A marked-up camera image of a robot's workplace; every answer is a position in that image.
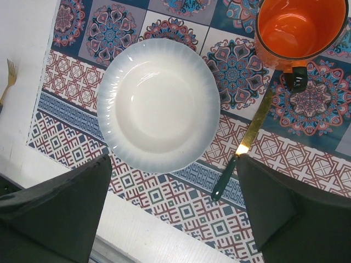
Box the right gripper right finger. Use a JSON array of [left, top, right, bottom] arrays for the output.
[[237, 155, 350, 262]]

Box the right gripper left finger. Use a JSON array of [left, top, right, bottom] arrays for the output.
[[1, 154, 112, 262]]

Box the patterned placemat cloth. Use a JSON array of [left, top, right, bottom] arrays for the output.
[[27, 1, 350, 262]]

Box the gold knife green handle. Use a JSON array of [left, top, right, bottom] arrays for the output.
[[211, 89, 273, 201]]

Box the white blue-rimmed bowl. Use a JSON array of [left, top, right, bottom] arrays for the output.
[[97, 38, 220, 173]]

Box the gold fork green handle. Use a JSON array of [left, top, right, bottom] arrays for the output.
[[1, 59, 17, 106]]

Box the orange mug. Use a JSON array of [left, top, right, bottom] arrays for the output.
[[254, 0, 349, 93]]

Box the aluminium mounting rail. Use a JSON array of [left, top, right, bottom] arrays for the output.
[[88, 236, 140, 263]]

